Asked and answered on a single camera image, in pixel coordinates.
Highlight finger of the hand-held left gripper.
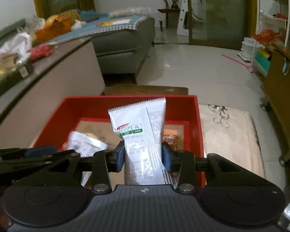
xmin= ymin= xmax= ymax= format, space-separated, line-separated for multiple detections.
xmin=0 ymin=158 xmax=55 ymax=176
xmin=0 ymin=146 xmax=57 ymax=161

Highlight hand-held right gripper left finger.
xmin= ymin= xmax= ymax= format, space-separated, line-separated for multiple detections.
xmin=12 ymin=140 xmax=125 ymax=194

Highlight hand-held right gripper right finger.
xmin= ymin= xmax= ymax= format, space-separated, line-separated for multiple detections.
xmin=161 ymin=142 xmax=277 ymax=194

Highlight orange barcode-label snack packet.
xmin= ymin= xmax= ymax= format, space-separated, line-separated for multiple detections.
xmin=163 ymin=130 xmax=184 ymax=151

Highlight white green-print snack packet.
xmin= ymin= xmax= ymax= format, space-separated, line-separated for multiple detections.
xmin=108 ymin=97 xmax=177 ymax=186

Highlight white packet with red logo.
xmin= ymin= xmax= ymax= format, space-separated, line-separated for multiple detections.
xmin=63 ymin=130 xmax=109 ymax=157

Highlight red box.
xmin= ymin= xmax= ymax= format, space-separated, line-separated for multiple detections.
xmin=30 ymin=95 xmax=206 ymax=189

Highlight grey coffee table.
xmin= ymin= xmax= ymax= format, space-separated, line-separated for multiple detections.
xmin=0 ymin=37 xmax=105 ymax=148

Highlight brown flat board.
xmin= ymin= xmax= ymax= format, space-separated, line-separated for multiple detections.
xmin=103 ymin=84 xmax=189 ymax=96

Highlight dark green box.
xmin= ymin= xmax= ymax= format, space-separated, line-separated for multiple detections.
xmin=0 ymin=60 xmax=33 ymax=102

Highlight red patterned packet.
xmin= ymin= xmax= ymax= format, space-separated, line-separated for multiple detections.
xmin=29 ymin=45 xmax=56 ymax=61

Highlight white plastic bag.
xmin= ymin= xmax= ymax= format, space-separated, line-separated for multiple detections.
xmin=0 ymin=32 xmax=32 ymax=66

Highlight grey sofa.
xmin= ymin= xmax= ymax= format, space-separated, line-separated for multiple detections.
xmin=82 ymin=10 xmax=156 ymax=75

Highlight pink fly swatter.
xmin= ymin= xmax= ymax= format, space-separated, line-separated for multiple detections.
xmin=222 ymin=54 xmax=257 ymax=73

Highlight orange basket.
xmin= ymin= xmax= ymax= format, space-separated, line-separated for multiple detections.
xmin=35 ymin=20 xmax=72 ymax=45

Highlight wooden cabinet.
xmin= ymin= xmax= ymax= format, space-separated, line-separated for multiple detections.
xmin=261 ymin=42 xmax=290 ymax=167

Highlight blue blanket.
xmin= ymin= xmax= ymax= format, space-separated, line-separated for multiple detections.
xmin=55 ymin=11 xmax=148 ymax=44

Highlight white crumpled bag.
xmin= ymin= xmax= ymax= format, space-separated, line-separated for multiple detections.
xmin=72 ymin=19 xmax=87 ymax=29

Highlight yellow orange bag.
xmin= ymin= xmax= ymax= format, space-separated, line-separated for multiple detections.
xmin=46 ymin=10 xmax=81 ymax=27

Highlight white plastic container stack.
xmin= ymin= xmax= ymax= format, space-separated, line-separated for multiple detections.
xmin=240 ymin=37 xmax=257 ymax=60

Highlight clear plastic bag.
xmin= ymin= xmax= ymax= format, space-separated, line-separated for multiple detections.
xmin=109 ymin=6 xmax=157 ymax=20

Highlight sliding glass door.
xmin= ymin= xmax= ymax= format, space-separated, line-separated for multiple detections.
xmin=186 ymin=0 xmax=257 ymax=51

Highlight white board with holes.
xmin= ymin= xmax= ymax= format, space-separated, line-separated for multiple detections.
xmin=176 ymin=0 xmax=206 ymax=37

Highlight orange red bag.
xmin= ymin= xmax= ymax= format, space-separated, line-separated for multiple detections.
xmin=254 ymin=29 xmax=288 ymax=45

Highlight white wire rack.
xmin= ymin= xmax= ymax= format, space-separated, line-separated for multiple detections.
xmin=256 ymin=0 xmax=290 ymax=46

